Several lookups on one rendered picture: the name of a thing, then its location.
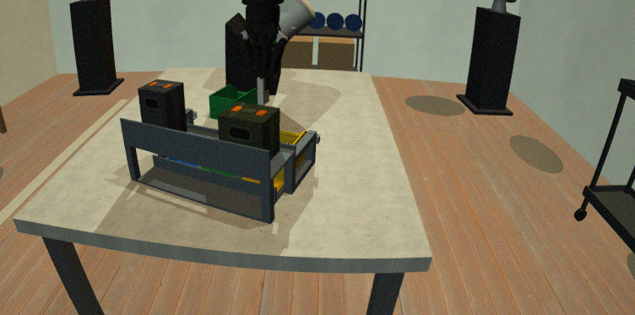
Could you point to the yellow bin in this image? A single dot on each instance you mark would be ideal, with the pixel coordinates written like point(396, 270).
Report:
point(290, 138)

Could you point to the green bin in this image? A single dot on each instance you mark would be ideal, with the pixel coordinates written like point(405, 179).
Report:
point(221, 99)

